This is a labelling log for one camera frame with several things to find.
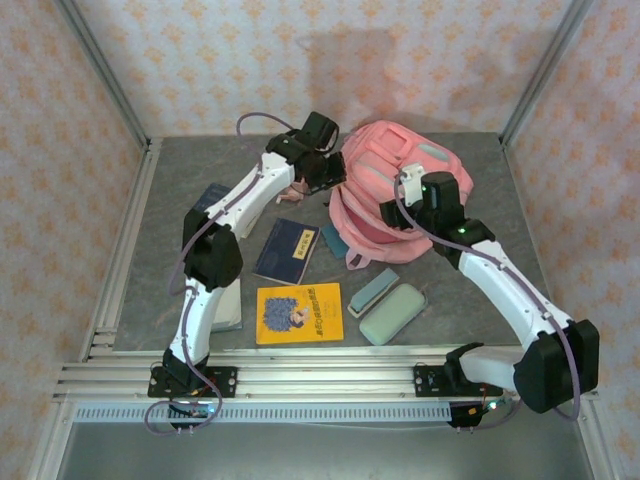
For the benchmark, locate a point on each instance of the small pink toy figure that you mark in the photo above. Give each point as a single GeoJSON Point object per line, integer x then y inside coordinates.
{"type": "Point", "coordinates": [292, 195]}

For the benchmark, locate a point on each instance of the pink backpack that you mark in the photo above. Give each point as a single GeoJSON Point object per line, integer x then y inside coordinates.
{"type": "Point", "coordinates": [380, 155]}

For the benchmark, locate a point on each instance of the small teal notebook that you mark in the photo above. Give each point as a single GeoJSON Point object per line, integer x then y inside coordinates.
{"type": "Point", "coordinates": [335, 241]}

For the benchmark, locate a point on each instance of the navy book with yellow label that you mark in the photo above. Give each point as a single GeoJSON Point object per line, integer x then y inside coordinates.
{"type": "Point", "coordinates": [280, 252]}

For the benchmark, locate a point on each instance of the thick navy book with barcode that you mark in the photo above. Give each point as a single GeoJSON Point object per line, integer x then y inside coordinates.
{"type": "Point", "coordinates": [210, 197]}

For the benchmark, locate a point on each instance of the blue and white board eraser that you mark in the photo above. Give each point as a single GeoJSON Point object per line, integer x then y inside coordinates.
{"type": "Point", "coordinates": [372, 292]}

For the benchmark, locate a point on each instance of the pale green pencil case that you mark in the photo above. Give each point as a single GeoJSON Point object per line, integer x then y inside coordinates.
{"type": "Point", "coordinates": [392, 315]}

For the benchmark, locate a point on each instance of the grey notebook with blue edge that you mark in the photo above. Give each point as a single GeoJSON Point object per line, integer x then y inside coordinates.
{"type": "Point", "coordinates": [231, 310]}

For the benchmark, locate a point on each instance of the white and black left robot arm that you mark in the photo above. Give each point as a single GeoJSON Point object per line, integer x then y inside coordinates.
{"type": "Point", "coordinates": [260, 185]}

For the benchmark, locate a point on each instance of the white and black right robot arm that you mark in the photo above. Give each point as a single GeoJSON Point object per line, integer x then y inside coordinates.
{"type": "Point", "coordinates": [505, 295]}

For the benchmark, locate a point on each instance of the small circuit board with LED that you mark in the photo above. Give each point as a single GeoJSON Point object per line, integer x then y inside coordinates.
{"type": "Point", "coordinates": [202, 412]}
{"type": "Point", "coordinates": [487, 407]}

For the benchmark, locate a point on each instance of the grey metal panel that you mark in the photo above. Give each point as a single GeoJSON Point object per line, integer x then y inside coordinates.
{"type": "Point", "coordinates": [300, 455]}

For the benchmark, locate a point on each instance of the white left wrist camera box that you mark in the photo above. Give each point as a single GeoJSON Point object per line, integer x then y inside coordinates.
{"type": "Point", "coordinates": [334, 141]}

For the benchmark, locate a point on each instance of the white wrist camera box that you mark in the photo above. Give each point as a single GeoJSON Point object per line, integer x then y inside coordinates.
{"type": "Point", "coordinates": [411, 180]}
{"type": "Point", "coordinates": [334, 141]}

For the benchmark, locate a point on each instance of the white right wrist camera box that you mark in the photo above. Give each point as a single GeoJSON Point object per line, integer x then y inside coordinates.
{"type": "Point", "coordinates": [411, 180]}

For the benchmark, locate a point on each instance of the aluminium frame post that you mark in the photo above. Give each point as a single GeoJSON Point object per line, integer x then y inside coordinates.
{"type": "Point", "coordinates": [107, 75]}
{"type": "Point", "coordinates": [545, 70]}

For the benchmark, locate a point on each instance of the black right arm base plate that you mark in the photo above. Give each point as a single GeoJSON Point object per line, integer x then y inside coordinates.
{"type": "Point", "coordinates": [425, 380]}

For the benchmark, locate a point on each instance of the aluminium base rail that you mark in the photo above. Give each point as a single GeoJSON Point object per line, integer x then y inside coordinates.
{"type": "Point", "coordinates": [325, 377]}

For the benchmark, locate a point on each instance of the aluminium side rail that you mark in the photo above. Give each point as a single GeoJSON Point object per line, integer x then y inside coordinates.
{"type": "Point", "coordinates": [120, 250]}

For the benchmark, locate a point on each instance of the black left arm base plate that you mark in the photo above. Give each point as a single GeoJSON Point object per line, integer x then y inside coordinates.
{"type": "Point", "coordinates": [225, 382]}

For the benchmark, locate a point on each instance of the aluminium frame leg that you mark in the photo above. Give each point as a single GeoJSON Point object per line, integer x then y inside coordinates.
{"type": "Point", "coordinates": [600, 445]}
{"type": "Point", "coordinates": [52, 445]}

